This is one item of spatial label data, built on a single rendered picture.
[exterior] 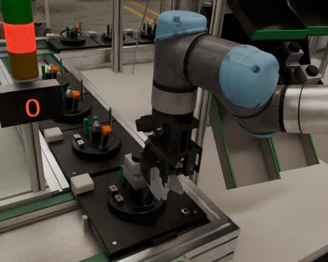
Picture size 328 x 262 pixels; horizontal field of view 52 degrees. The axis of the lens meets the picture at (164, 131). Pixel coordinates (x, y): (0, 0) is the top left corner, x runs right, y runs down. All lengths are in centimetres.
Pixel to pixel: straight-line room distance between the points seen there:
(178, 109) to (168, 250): 32
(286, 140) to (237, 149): 17
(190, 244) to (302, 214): 42
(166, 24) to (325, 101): 25
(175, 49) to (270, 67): 14
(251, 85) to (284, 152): 57
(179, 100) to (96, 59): 142
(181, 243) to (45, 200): 34
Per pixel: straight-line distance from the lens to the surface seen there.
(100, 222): 76
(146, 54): 205
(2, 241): 84
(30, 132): 79
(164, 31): 50
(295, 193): 113
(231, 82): 43
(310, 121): 53
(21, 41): 66
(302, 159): 101
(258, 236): 94
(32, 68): 68
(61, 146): 101
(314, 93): 53
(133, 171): 73
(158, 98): 53
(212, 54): 45
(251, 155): 90
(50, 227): 84
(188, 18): 49
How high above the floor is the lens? 151
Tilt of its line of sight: 30 degrees down
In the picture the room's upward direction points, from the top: 5 degrees clockwise
